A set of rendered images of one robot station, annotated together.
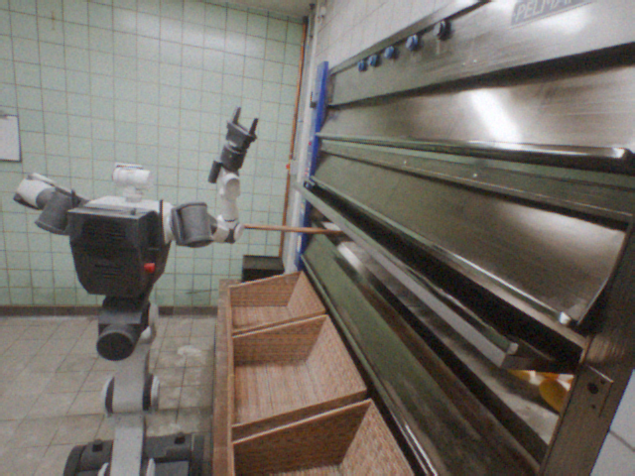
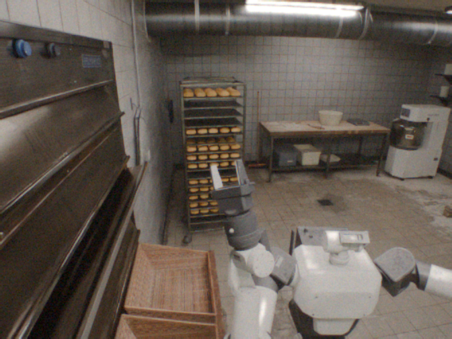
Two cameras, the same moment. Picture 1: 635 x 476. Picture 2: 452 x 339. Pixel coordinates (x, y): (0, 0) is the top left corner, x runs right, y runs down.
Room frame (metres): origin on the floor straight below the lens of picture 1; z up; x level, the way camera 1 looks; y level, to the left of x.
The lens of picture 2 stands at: (1.95, 0.41, 2.00)
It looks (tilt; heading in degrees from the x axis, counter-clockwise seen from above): 22 degrees down; 189
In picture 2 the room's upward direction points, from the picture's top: straight up
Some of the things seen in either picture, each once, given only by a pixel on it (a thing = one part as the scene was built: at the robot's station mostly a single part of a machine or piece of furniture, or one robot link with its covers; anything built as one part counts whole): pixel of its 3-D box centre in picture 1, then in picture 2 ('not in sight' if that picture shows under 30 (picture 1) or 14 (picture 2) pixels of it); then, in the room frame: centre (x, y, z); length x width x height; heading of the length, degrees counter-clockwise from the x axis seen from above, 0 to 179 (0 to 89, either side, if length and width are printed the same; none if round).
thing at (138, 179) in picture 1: (135, 181); (340, 245); (1.21, 0.65, 1.47); 0.10 x 0.07 x 0.09; 96
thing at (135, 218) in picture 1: (126, 242); (327, 280); (1.15, 0.64, 1.27); 0.34 x 0.30 x 0.36; 96
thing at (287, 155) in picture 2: not in sight; (284, 155); (-2.98, 0.67, 0.35); 0.50 x 0.36 x 0.24; 16
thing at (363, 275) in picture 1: (366, 278); not in sight; (1.40, -0.23, 1.16); 1.80 x 0.06 x 0.04; 16
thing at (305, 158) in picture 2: not in sight; (305, 154); (-3.09, 1.07, 0.35); 0.50 x 0.36 x 0.24; 18
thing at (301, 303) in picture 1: (270, 308); not in sight; (1.86, 0.20, 0.72); 0.56 x 0.49 x 0.28; 17
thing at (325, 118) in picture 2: not in sight; (329, 118); (-3.29, 1.46, 1.01); 0.43 x 0.42 x 0.21; 106
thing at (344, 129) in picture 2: not in sight; (320, 148); (-3.17, 1.34, 0.45); 2.20 x 0.80 x 0.90; 106
